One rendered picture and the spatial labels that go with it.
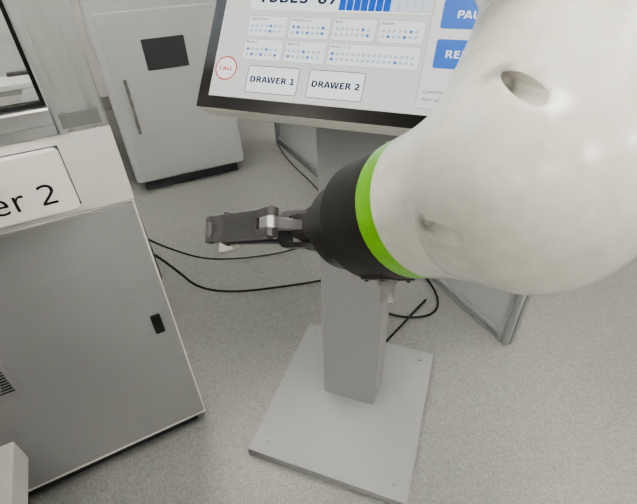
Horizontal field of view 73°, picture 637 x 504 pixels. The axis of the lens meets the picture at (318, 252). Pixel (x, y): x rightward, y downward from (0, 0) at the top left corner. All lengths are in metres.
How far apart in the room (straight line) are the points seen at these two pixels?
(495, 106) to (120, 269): 0.87
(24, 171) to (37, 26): 0.22
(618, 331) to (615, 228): 1.73
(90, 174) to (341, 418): 0.94
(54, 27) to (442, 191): 0.70
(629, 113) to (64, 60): 0.75
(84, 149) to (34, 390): 0.57
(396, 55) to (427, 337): 1.12
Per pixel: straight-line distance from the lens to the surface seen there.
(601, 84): 0.19
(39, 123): 0.84
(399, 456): 1.33
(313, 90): 0.74
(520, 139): 0.18
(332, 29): 0.77
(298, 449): 1.33
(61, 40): 0.81
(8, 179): 0.86
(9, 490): 0.60
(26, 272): 0.97
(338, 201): 0.28
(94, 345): 1.10
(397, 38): 0.74
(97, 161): 0.86
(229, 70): 0.81
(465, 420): 1.47
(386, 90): 0.71
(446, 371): 1.56
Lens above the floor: 1.22
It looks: 38 degrees down
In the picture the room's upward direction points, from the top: 2 degrees counter-clockwise
